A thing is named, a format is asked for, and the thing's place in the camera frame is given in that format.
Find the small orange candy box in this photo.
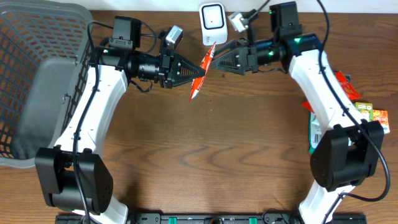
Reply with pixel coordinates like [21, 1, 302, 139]
[373, 110, 390, 134]

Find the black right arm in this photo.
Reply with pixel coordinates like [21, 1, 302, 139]
[211, 1, 386, 223]

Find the red snack packet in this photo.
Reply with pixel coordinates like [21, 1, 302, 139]
[291, 70, 361, 115]

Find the thin red stick packet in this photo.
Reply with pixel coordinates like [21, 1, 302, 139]
[189, 42, 216, 101]

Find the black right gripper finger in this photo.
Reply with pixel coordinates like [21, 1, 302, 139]
[211, 46, 249, 75]
[214, 39, 246, 56]

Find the grey plastic mesh basket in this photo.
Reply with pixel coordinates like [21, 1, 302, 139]
[1, 1, 92, 169]

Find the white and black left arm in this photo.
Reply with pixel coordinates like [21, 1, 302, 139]
[35, 16, 205, 223]

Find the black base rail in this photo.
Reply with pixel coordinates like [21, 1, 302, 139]
[55, 213, 367, 224]

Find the green white 3M packet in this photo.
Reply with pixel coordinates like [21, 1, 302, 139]
[308, 111, 322, 154]

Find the green snack box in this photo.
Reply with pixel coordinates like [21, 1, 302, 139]
[354, 102, 374, 121]

